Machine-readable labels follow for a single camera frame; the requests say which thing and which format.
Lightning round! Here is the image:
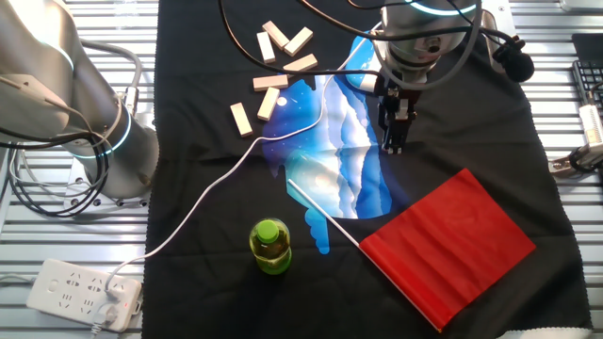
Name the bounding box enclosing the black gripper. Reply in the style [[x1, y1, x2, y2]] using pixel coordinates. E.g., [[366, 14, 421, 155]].
[[376, 77, 424, 155]]

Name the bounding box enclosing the black cloth with blue print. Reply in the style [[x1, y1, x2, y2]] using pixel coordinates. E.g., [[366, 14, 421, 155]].
[[140, 0, 594, 339]]

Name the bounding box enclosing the light wooden block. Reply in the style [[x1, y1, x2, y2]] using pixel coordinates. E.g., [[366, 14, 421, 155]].
[[252, 73, 290, 92], [283, 25, 315, 57], [229, 102, 254, 138], [255, 30, 277, 65], [282, 53, 319, 74], [256, 86, 282, 122], [261, 20, 291, 51]]

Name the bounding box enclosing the red flag with white stick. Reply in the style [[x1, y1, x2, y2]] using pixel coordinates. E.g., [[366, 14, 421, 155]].
[[286, 168, 537, 333]]

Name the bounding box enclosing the green drink bottle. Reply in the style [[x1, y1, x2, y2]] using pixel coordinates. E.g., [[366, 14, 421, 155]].
[[248, 218, 293, 276]]

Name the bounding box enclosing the black keyboard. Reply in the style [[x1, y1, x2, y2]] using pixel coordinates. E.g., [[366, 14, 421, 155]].
[[572, 59, 603, 110]]

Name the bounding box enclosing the black flat panel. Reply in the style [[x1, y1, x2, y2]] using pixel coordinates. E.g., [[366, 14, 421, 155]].
[[572, 32, 603, 61]]

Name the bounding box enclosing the white cloth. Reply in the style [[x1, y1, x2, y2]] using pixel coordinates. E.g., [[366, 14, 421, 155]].
[[497, 326, 594, 339]]

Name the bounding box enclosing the white power strip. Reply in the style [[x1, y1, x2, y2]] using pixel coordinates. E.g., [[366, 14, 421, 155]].
[[26, 257, 143, 333]]

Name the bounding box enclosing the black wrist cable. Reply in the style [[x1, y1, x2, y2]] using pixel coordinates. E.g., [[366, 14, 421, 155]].
[[218, 0, 385, 81]]

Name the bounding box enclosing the grey wrist cable loop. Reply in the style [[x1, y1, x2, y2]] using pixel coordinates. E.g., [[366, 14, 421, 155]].
[[375, 0, 487, 91]]

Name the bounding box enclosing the black round cable plug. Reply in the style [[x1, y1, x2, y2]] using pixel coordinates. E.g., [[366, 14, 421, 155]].
[[492, 40, 536, 84]]

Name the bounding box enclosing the metal camera mount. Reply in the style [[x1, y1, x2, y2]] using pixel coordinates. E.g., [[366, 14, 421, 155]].
[[547, 142, 603, 179]]

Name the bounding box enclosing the silver camera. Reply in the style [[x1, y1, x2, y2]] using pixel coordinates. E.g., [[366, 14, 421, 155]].
[[578, 103, 603, 146]]

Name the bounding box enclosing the thick grey cable with connector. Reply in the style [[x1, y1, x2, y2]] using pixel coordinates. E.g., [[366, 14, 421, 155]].
[[79, 40, 143, 119]]

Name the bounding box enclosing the black base cable bundle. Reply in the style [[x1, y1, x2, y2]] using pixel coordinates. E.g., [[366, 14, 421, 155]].
[[0, 126, 110, 218]]

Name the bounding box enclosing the white lamp power cable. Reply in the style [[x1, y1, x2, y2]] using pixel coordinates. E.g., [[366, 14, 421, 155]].
[[104, 21, 383, 302]]

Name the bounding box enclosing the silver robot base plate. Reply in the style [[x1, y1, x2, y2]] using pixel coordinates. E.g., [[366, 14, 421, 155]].
[[63, 154, 152, 209]]

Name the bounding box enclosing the white plug with cable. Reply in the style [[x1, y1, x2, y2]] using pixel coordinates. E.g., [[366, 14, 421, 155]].
[[90, 302, 120, 339]]

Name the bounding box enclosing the grey power strip cord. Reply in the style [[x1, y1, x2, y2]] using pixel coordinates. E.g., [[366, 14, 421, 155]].
[[0, 271, 38, 285]]

